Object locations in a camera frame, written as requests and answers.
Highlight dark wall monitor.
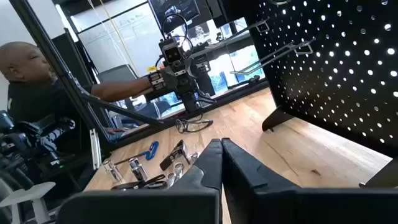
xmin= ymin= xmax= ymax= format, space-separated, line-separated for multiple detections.
xmin=148 ymin=0 xmax=200 ymax=34

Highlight long double-prong peg hook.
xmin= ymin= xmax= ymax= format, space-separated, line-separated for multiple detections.
xmin=229 ymin=37 xmax=317 ymax=76

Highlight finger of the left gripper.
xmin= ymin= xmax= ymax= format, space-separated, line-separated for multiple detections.
xmin=182 ymin=92 xmax=191 ymax=113
xmin=190 ymin=92 xmax=200 ymax=113

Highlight dark machinery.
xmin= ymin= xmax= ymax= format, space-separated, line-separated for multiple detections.
xmin=0 ymin=110 xmax=77 ymax=194

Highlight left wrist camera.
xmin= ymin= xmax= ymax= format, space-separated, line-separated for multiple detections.
xmin=158 ymin=37 xmax=187 ymax=68

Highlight black cable loop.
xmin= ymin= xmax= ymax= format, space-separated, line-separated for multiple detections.
xmin=160 ymin=12 xmax=194 ymax=60

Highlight person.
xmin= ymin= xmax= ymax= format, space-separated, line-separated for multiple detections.
xmin=0 ymin=41 xmax=152 ymax=139

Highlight black aluminium frame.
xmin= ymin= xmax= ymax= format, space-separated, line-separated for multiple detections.
xmin=9 ymin=0 xmax=271 ymax=170

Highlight black peg board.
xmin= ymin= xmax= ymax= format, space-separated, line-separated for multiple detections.
xmin=247 ymin=0 xmax=398 ymax=189

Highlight grey office chair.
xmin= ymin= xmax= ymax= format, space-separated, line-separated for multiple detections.
xmin=98 ymin=64 xmax=139 ymax=83

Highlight blue T-handle hex key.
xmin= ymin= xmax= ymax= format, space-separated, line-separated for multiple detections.
xmin=113 ymin=141 xmax=160 ymax=166

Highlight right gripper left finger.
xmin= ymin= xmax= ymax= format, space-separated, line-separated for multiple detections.
xmin=57 ymin=138 xmax=223 ymax=224

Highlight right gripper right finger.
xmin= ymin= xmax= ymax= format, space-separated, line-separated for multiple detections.
xmin=221 ymin=138 xmax=398 ymax=224

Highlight clear safety glasses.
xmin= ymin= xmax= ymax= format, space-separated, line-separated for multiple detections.
xmin=175 ymin=117 xmax=215 ymax=135

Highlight black handheld tool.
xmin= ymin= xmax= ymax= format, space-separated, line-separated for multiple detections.
xmin=159 ymin=139 xmax=191 ymax=171

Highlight white plastic stand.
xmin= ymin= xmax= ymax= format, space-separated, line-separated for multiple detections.
xmin=0 ymin=182 xmax=57 ymax=224

